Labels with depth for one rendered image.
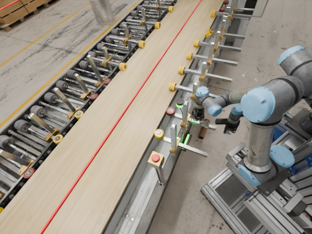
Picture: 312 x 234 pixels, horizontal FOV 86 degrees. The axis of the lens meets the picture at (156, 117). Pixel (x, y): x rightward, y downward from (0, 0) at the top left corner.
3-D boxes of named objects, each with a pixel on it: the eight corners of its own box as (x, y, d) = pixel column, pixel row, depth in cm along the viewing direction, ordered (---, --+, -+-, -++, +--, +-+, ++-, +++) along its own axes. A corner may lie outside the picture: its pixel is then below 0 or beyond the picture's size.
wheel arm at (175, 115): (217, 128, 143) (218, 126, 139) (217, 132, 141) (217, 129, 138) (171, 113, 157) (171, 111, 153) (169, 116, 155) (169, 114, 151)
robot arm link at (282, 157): (288, 167, 90) (304, 158, 79) (269, 179, 88) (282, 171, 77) (270, 149, 97) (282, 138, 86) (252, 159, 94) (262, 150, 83)
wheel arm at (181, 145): (207, 154, 133) (208, 152, 129) (206, 158, 131) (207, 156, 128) (158, 136, 147) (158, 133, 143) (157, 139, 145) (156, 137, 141)
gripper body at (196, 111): (192, 121, 121) (194, 111, 111) (192, 111, 125) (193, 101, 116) (204, 121, 120) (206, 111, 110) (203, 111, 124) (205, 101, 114)
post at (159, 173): (165, 179, 135) (162, 160, 98) (163, 185, 133) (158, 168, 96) (160, 177, 136) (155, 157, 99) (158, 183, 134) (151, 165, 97)
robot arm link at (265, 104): (276, 179, 85) (302, 82, 54) (253, 194, 82) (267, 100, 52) (256, 163, 94) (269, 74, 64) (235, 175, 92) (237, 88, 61)
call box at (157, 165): (165, 159, 99) (164, 155, 92) (159, 171, 95) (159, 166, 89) (154, 155, 101) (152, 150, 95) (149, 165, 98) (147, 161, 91)
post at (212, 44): (207, 79, 196) (215, 41, 157) (206, 81, 195) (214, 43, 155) (204, 78, 198) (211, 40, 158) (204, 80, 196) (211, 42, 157)
